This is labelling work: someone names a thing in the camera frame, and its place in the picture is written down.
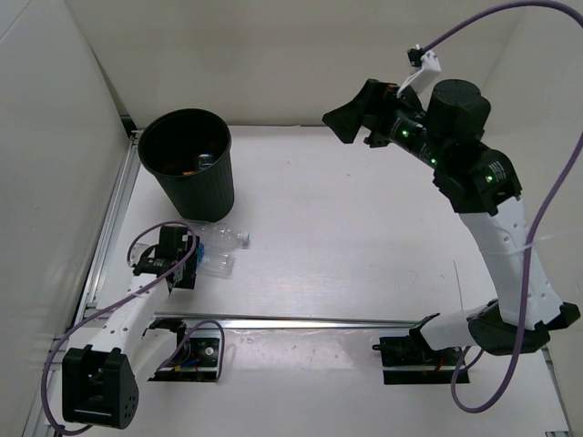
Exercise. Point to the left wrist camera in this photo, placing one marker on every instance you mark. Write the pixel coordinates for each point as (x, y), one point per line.
(139, 252)

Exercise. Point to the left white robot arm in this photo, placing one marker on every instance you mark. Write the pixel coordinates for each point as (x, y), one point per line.
(100, 380)

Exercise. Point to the blue label clear bottle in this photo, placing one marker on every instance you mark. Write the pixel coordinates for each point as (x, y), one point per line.
(214, 262)

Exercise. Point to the white label clear bottle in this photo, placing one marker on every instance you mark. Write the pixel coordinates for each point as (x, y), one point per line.
(205, 160)

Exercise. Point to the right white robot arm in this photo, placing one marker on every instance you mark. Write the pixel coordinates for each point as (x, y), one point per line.
(483, 189)

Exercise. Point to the black plastic bin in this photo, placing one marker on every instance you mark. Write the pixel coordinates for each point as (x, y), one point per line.
(175, 139)

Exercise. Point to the clear unlabelled plastic bottle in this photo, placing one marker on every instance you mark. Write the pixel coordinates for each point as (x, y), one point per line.
(220, 235)

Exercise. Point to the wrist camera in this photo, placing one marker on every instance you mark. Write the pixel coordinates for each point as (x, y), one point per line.
(425, 69)
(139, 252)

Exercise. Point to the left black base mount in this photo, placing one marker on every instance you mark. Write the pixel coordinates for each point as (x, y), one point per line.
(200, 354)

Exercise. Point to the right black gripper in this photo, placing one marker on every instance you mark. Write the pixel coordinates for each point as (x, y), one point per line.
(377, 103)

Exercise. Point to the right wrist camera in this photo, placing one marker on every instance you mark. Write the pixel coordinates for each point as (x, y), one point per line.
(425, 69)

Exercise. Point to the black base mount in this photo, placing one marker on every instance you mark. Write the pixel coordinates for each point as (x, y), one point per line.
(200, 354)
(405, 363)

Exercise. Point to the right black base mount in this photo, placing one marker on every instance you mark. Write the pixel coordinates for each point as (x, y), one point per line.
(405, 363)

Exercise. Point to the aluminium frame rail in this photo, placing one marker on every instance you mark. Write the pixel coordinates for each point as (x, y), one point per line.
(248, 322)

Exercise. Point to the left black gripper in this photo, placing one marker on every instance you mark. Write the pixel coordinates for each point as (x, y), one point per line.
(189, 275)

